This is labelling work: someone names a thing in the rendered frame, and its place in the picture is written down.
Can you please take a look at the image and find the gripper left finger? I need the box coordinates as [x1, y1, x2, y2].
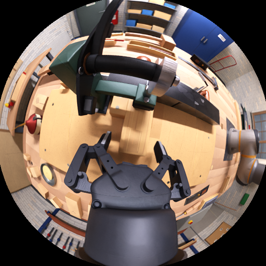
[64, 131, 130, 194]

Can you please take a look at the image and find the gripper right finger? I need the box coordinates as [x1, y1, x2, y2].
[141, 140, 191, 202]

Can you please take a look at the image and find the pale maple drawer-side blank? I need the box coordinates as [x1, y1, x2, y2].
[119, 108, 154, 157]

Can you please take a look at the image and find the pale wooden stop block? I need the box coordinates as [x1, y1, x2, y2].
[109, 99, 134, 120]

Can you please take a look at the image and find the long dark steel plane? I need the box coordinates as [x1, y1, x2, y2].
[145, 80, 220, 126]

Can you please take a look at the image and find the blue clamp rack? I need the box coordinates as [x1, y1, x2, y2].
[38, 208, 88, 251]

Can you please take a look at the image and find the cork notice board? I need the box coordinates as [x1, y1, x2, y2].
[204, 221, 232, 246]

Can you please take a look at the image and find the green clamp body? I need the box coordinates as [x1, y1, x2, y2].
[49, 39, 158, 109]

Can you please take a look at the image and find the black control panel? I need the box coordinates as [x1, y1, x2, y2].
[184, 183, 210, 205]

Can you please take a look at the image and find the wooden framed grey box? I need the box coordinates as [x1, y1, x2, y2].
[197, 193, 219, 211]

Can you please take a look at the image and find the grey cabinet with red button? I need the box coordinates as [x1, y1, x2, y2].
[176, 202, 213, 232]

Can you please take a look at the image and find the dark grey base sheet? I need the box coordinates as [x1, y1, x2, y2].
[223, 117, 236, 162]

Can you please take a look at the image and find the silver round knob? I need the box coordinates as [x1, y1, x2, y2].
[149, 56, 181, 98]

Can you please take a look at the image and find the perforated pale wooden block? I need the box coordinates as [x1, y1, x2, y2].
[32, 93, 49, 111]

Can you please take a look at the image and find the green box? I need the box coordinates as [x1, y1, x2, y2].
[239, 193, 250, 206]

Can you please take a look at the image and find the long steel ruler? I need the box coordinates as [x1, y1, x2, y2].
[178, 56, 208, 78]

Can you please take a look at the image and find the window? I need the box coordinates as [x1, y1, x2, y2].
[251, 110, 266, 161]

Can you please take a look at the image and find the black box with orange buttons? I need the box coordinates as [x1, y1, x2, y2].
[189, 53, 211, 70]

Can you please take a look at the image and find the wooden side bench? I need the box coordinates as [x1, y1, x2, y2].
[5, 47, 53, 136]

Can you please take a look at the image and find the long wooden tray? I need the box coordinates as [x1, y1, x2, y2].
[126, 40, 178, 61]

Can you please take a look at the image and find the tan wooden box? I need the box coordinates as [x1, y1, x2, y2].
[160, 34, 177, 52]

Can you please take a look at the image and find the blue cabinet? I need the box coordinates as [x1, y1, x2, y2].
[172, 8, 235, 63]

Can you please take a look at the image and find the dark green door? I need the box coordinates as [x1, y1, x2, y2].
[74, 0, 113, 36]

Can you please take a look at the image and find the grey shelf unit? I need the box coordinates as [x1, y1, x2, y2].
[124, 0, 178, 39]

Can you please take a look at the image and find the wooden handled chisel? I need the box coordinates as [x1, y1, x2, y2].
[176, 202, 200, 219]

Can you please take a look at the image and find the black clamp lever handle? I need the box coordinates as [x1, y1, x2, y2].
[85, 54, 163, 84]

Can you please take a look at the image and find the black upright bracket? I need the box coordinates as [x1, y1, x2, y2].
[75, 0, 125, 116]

